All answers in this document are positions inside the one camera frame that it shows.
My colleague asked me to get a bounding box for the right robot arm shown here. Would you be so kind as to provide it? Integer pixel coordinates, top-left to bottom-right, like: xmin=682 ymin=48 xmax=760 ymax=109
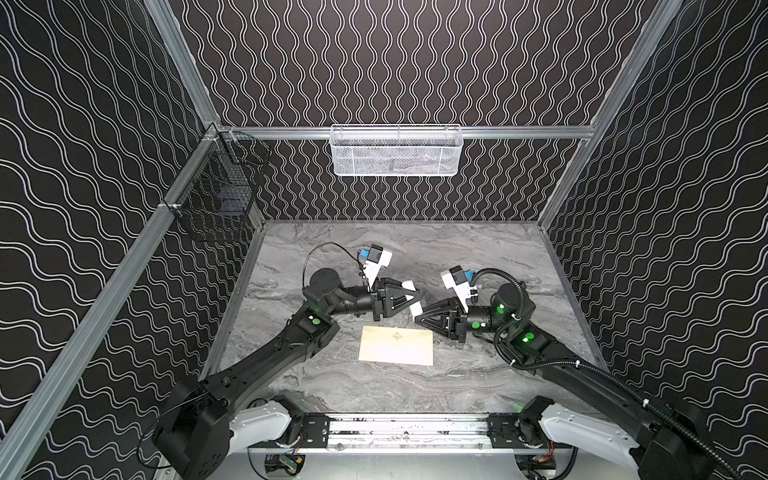
xmin=415 ymin=282 xmax=720 ymax=479

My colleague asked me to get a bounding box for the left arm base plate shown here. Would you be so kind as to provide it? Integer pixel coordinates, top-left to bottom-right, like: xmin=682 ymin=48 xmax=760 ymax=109
xmin=287 ymin=413 xmax=331 ymax=449

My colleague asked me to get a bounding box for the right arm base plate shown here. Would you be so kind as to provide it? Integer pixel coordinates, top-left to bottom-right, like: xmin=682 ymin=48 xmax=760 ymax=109
xmin=487 ymin=414 xmax=544 ymax=449

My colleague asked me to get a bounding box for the white glue stick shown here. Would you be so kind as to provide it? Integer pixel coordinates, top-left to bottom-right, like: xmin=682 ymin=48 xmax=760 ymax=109
xmin=401 ymin=280 xmax=423 ymax=319

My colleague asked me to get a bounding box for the black wire basket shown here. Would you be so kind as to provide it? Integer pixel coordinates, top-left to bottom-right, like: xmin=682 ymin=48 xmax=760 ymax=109
xmin=171 ymin=132 xmax=274 ymax=244

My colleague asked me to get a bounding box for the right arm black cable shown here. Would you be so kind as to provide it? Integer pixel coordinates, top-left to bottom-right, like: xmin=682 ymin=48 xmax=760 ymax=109
xmin=470 ymin=266 xmax=745 ymax=480

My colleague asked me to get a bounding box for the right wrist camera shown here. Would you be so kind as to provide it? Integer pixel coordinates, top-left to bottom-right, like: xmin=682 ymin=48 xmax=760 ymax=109
xmin=440 ymin=265 xmax=477 ymax=313

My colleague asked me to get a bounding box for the cream envelope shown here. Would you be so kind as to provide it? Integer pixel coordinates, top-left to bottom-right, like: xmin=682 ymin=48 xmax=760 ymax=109
xmin=358 ymin=326 xmax=434 ymax=366

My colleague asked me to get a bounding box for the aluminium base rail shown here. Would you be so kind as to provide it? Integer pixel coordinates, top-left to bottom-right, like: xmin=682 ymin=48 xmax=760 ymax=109
xmin=241 ymin=413 xmax=569 ymax=455

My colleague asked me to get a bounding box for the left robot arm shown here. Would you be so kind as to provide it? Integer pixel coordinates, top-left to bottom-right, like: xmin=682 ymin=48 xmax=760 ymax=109
xmin=151 ymin=268 xmax=422 ymax=479

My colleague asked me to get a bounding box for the white wire mesh basket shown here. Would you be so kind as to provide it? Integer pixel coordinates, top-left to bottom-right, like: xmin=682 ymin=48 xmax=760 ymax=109
xmin=329 ymin=124 xmax=464 ymax=177

